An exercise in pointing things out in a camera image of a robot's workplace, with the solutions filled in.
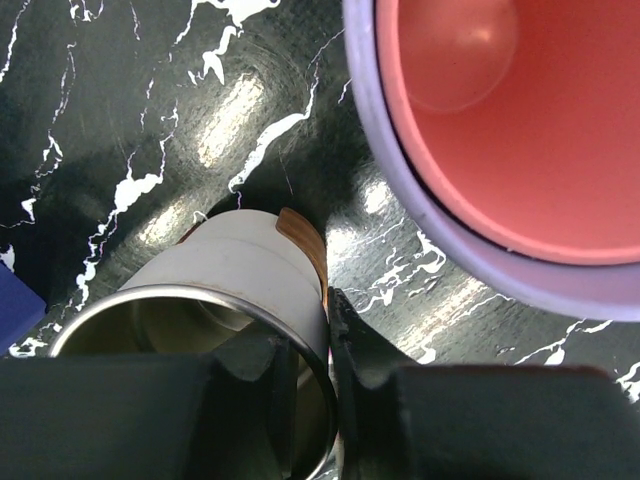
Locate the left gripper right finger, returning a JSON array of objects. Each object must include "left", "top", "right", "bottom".
[{"left": 328, "top": 289, "right": 639, "bottom": 479}]

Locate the lavender plastic cup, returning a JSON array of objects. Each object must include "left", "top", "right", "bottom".
[{"left": 342, "top": 1, "right": 639, "bottom": 322}]

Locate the white brown steel tumbler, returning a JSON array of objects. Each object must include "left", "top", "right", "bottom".
[{"left": 49, "top": 208, "right": 337, "bottom": 479}]

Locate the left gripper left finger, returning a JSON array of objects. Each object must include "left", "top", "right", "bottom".
[{"left": 1, "top": 334, "right": 295, "bottom": 479}]

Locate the pink plastic cup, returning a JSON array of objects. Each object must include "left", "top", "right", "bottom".
[{"left": 374, "top": 1, "right": 639, "bottom": 266}]

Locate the left blue binder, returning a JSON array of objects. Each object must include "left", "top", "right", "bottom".
[{"left": 0, "top": 264, "right": 46, "bottom": 354}]

